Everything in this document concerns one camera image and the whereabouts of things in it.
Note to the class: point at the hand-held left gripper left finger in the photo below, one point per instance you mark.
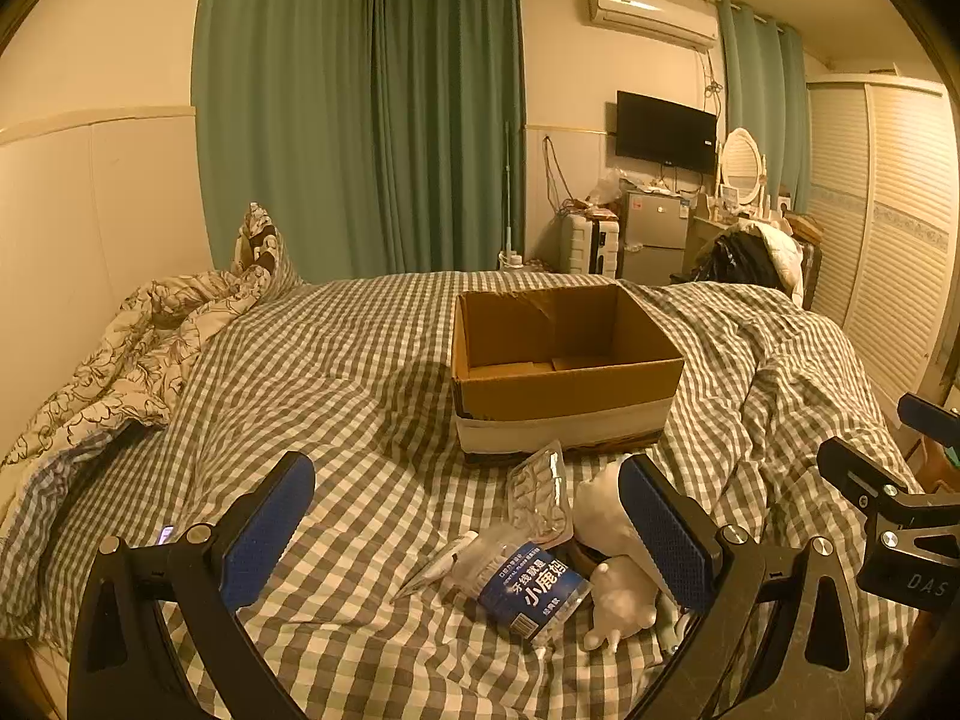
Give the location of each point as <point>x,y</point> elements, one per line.
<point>270,532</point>

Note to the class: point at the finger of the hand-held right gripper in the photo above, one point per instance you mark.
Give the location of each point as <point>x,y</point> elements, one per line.
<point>851,465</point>
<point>930,412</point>

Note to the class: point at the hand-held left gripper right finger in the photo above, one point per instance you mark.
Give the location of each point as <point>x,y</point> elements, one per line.
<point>664,540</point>

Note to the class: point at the large white toy figure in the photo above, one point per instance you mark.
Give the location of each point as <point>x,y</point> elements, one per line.
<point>600,517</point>

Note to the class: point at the small white toy figure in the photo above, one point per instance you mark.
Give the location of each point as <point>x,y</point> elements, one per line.
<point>622,600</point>

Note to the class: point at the clear blister pack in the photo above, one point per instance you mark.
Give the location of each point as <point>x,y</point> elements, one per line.
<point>536,495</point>

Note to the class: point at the blue label floss pick tub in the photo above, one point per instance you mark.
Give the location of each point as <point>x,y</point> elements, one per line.
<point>525,592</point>

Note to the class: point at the small clear plastic wrapper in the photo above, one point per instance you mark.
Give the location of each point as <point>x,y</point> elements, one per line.
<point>435,566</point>

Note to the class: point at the brown cardboard box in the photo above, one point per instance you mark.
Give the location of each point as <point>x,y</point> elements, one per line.
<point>570,397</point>

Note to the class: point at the wooden chair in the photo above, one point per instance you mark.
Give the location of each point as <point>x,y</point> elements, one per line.
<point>936,461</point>

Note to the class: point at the white louvered wardrobe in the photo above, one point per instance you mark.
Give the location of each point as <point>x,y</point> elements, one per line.
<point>885,225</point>

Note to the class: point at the white jacket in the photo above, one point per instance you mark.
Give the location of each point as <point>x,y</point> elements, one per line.
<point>780,244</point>

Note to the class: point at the floral quilt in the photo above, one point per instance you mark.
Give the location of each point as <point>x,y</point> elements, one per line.
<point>112,360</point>

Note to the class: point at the black jacket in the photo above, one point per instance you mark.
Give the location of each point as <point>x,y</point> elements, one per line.
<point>739,259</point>

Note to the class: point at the white dressing table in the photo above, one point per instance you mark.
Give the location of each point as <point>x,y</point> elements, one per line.
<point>709,221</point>

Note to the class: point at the patterned pillow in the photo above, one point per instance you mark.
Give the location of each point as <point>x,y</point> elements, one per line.
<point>255,247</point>

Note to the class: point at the silver mini fridge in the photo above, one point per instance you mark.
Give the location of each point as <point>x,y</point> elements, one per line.
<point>652,240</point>

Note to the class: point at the white suitcase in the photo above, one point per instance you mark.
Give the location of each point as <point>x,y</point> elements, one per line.
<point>589,244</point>

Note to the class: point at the white oval mirror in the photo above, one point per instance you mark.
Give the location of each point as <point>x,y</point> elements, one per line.
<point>742,165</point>

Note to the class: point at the clear plastic bag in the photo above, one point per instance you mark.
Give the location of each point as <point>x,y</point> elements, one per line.
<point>609,184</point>

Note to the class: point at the narrow green window curtain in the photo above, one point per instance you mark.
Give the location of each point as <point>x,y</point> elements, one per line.
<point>757,90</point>

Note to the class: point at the mop pole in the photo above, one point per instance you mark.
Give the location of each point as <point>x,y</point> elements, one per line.
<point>508,187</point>

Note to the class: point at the wide green curtain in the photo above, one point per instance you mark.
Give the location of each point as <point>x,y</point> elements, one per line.
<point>285,105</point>

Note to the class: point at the green corner curtain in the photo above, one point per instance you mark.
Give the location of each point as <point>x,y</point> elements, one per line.
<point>450,120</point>

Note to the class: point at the white air conditioner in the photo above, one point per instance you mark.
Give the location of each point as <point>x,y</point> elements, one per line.
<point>649,15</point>

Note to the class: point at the black wall television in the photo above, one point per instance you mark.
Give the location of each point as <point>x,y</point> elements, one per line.
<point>664,131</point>

